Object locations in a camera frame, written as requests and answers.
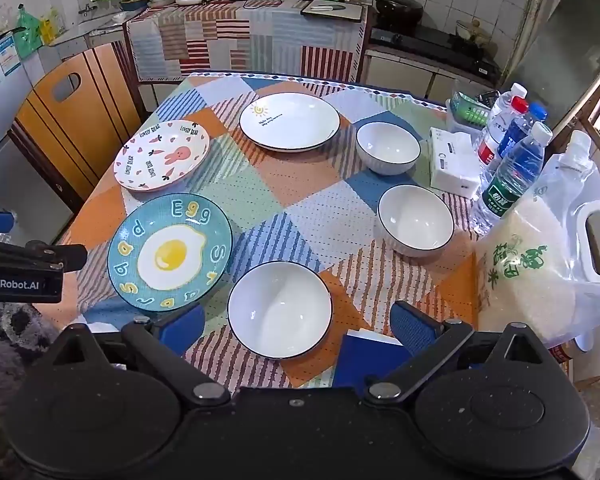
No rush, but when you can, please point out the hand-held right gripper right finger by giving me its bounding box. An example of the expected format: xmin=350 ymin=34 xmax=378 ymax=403
xmin=364 ymin=301 xmax=556 ymax=406

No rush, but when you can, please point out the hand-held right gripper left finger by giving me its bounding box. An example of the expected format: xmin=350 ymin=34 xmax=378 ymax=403
xmin=45 ymin=304 xmax=231 ymax=408

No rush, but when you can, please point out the blue plate with egg print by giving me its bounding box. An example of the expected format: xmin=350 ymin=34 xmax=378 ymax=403
xmin=107 ymin=193 xmax=233 ymax=313

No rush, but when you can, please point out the white bowl with dark rim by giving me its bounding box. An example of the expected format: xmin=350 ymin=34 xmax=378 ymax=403
xmin=355 ymin=122 xmax=422 ymax=177
xmin=377 ymin=184 xmax=455 ymax=258
xmin=227 ymin=260 xmax=334 ymax=360

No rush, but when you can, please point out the white plate with bunny print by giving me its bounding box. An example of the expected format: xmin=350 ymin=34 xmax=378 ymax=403
xmin=113 ymin=121 xmax=211 ymax=192

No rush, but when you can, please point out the white plate with sun print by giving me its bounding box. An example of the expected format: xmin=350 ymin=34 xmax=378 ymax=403
xmin=238 ymin=92 xmax=341 ymax=152

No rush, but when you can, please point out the person's grey fuzzy clothing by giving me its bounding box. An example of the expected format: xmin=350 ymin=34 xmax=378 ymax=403
xmin=0 ymin=302 xmax=66 ymax=480

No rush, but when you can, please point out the wooden chair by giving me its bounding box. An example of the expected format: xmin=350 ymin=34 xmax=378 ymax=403
xmin=10 ymin=42 xmax=146 ymax=201

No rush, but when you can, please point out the clear bag of rice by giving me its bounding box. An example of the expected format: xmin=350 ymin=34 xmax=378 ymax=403
xmin=475 ymin=130 xmax=600 ymax=351

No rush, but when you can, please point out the patchwork tablecloth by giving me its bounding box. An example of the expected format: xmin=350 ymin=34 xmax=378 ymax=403
xmin=32 ymin=71 xmax=481 ymax=391

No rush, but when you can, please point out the white tissue pack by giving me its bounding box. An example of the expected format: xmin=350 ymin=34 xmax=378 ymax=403
xmin=428 ymin=126 xmax=483 ymax=197

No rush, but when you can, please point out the green label water bottle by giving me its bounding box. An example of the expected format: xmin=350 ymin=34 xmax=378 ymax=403
xmin=472 ymin=121 xmax=554 ymax=235

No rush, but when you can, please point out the clear plastic bag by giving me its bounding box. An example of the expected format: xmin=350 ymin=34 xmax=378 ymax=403
xmin=565 ymin=280 xmax=600 ymax=356

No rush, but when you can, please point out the red label water bottle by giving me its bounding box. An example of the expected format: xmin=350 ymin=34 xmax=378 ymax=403
xmin=475 ymin=96 xmax=531 ymax=188

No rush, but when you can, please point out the green plastic bag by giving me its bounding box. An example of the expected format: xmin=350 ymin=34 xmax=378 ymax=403
xmin=15 ymin=5 xmax=43 ymax=58

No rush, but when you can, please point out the yellow detergent bottle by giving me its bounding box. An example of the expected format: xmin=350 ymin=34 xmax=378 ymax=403
xmin=40 ymin=7 xmax=63 ymax=43

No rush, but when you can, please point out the blue label water bottle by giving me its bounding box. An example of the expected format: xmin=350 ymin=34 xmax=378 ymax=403
xmin=497 ymin=102 xmax=549 ymax=161

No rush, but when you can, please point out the green plastic basket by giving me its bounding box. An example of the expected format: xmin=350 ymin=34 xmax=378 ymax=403
xmin=452 ymin=91 xmax=493 ymax=126

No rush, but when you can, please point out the white label water bottle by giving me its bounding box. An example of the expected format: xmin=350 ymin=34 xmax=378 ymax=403
xmin=485 ymin=82 xmax=528 ymax=133

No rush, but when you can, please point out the cream base cabinet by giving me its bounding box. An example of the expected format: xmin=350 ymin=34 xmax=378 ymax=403
xmin=362 ymin=50 xmax=496 ymax=102

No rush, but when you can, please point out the black gas stove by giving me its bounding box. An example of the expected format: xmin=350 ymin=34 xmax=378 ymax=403
xmin=370 ymin=25 xmax=501 ymax=78

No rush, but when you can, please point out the striped counter cloth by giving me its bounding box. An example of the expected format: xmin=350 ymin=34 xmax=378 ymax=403
xmin=124 ymin=0 xmax=370 ymax=85

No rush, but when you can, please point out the small pot with lid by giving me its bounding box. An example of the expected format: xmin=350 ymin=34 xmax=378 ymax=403
xmin=455 ymin=19 xmax=491 ymax=48

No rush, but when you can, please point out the grey metal sheet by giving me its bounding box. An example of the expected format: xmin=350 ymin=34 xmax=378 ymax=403
xmin=500 ymin=0 xmax=600 ymax=131

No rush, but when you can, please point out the black wok with lid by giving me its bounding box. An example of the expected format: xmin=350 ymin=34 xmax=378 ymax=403
xmin=375 ymin=0 xmax=425 ymax=36

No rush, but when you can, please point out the cutting board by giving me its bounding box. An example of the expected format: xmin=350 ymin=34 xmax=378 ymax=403
xmin=300 ymin=0 xmax=365 ymax=22

